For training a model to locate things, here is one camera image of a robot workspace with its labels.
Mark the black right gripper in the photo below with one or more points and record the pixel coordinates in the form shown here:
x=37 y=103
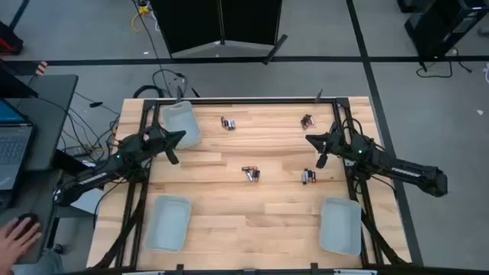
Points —
x=335 y=142

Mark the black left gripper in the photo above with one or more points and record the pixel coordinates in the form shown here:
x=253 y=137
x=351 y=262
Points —
x=158 y=139

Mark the light grey plastic bin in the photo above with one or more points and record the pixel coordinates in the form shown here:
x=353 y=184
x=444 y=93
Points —
x=340 y=227
x=168 y=225
x=181 y=118

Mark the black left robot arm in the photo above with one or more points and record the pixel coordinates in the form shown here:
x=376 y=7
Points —
x=114 y=162

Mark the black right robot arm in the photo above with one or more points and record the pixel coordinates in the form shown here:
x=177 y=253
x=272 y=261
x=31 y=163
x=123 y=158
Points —
x=405 y=172

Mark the light grey panel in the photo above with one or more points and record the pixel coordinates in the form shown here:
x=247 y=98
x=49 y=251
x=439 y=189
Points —
x=88 y=202

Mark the black box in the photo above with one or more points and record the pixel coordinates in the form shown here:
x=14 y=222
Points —
x=67 y=160

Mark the black folding screen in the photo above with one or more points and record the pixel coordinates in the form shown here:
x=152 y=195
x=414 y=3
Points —
x=191 y=23

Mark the dark grey side desk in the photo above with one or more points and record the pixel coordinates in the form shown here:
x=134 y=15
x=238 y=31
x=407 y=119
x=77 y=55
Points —
x=49 y=114

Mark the person's foot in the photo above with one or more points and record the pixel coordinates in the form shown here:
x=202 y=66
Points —
x=41 y=68

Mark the grey laptop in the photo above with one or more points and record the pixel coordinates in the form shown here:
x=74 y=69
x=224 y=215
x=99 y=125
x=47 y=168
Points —
x=15 y=145

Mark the black caster wheel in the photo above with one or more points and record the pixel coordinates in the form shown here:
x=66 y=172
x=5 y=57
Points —
x=58 y=249

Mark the black computer mouse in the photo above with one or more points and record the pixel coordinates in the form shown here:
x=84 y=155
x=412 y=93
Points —
x=28 y=219

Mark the black equipment rack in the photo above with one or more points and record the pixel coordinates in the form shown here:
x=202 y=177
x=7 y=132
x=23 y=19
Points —
x=439 y=26

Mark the black monitor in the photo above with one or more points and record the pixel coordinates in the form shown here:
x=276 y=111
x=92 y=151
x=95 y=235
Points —
x=15 y=86

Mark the person's leg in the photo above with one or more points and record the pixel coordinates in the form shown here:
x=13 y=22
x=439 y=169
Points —
x=38 y=265

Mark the person's hand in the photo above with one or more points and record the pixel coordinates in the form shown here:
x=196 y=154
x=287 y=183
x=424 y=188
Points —
x=15 y=244

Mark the red black bag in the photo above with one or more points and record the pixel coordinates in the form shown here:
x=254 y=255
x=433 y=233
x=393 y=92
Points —
x=9 y=42

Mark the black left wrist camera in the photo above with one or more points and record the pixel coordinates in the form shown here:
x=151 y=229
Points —
x=172 y=157

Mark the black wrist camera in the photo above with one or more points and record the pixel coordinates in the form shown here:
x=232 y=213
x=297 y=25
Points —
x=172 y=157
x=321 y=161

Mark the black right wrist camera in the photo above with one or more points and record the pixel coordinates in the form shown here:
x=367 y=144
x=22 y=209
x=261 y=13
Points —
x=321 y=161

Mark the black frame clamp lever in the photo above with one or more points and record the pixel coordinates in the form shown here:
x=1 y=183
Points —
x=179 y=95
x=319 y=96

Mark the black aluminium table frame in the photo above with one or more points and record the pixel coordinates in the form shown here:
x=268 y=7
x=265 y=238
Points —
x=248 y=101

